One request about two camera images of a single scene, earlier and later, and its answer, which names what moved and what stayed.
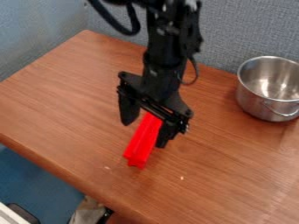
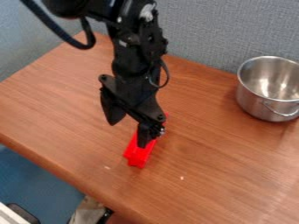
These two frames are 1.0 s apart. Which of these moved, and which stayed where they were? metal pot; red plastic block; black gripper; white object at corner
Moved: black gripper
Stayed: metal pot; red plastic block; white object at corner
